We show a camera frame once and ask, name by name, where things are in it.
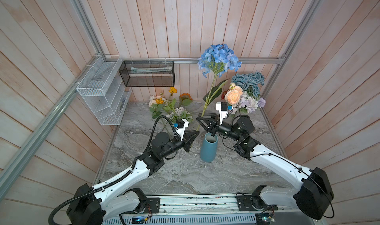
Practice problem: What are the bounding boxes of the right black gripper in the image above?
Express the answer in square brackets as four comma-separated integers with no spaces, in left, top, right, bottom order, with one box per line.
[198,114,241,143]

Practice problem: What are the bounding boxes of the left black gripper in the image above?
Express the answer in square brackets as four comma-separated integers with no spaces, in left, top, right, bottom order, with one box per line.
[160,129,199,158]

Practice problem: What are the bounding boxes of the teal ceramic vase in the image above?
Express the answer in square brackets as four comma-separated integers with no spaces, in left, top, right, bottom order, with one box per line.
[200,133,218,162]

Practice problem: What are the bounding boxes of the peach rose stem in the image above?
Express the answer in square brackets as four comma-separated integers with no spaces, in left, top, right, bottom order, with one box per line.
[225,83,243,105]

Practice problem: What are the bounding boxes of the pink white hydrangea bouquet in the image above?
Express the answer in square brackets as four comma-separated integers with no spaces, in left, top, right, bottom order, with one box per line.
[230,96,266,114]

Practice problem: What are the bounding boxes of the teal blue rose bouquet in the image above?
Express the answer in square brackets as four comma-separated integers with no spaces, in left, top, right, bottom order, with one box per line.
[232,71,265,98]

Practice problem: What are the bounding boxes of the blue hydrangea mixed bouquet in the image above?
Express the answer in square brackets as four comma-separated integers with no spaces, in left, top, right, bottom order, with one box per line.
[198,44,242,117]

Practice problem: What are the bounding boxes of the red sunflower stem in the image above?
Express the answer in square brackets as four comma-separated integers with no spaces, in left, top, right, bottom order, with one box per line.
[221,91,227,100]

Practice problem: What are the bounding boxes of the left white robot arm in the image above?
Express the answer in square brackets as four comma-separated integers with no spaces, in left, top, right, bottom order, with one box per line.
[66,129,199,225]

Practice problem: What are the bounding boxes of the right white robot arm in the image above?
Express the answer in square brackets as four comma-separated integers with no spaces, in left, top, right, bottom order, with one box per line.
[196,113,334,220]

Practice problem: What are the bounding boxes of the green leafy flower bunch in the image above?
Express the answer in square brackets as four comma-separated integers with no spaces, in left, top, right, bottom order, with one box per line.
[167,106,193,123]

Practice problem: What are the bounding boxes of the orange flower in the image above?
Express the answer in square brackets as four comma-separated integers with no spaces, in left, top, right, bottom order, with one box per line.
[179,93,193,107]

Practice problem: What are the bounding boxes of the yellow orange flower stem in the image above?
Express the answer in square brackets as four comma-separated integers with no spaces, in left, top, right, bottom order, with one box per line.
[148,87,177,119]

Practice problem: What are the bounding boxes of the black mesh basket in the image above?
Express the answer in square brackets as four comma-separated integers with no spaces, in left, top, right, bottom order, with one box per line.
[119,60,175,87]

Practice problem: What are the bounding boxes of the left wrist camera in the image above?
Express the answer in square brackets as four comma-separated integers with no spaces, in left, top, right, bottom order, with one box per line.
[173,119,189,141]

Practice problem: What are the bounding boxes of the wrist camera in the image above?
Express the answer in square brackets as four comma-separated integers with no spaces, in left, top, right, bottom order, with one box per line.
[173,119,189,141]
[216,101,233,125]

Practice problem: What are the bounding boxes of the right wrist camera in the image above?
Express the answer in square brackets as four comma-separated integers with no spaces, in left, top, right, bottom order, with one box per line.
[216,101,233,125]

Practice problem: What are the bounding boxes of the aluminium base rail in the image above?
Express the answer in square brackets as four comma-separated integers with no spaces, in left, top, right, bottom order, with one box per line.
[104,193,318,225]

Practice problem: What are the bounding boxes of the white wire mesh shelf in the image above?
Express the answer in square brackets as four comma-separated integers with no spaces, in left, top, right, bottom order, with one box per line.
[77,55,131,126]

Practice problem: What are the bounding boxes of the black corrugated cable hose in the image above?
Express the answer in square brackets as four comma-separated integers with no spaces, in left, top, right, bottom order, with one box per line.
[48,115,176,225]

